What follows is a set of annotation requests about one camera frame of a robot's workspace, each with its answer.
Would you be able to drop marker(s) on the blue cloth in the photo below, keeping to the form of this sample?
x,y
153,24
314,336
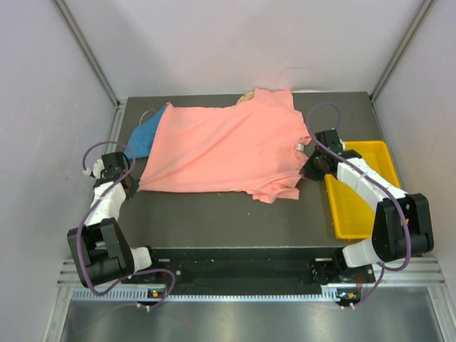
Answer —
x,y
142,138

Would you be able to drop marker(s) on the floral patterned cloth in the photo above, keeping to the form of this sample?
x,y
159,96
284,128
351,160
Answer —
x,y
245,97

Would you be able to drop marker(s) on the slotted cable duct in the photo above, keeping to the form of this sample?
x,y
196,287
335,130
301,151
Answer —
x,y
144,295

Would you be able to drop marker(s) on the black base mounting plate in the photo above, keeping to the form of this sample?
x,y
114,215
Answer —
x,y
256,271

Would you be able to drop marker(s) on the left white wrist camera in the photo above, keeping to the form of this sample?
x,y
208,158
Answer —
x,y
96,170

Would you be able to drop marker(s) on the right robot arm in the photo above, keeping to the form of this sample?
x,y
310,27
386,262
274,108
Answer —
x,y
402,225

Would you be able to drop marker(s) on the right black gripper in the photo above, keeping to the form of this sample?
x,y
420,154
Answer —
x,y
308,169

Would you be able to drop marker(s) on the pink t shirt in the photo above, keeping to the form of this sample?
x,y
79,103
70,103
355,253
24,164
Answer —
x,y
255,146

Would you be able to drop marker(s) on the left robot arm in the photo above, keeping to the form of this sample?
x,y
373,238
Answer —
x,y
106,254

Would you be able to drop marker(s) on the yellow plastic tray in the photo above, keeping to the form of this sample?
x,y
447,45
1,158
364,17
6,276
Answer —
x,y
352,217

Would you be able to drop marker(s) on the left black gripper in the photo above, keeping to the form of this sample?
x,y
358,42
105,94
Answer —
x,y
134,187

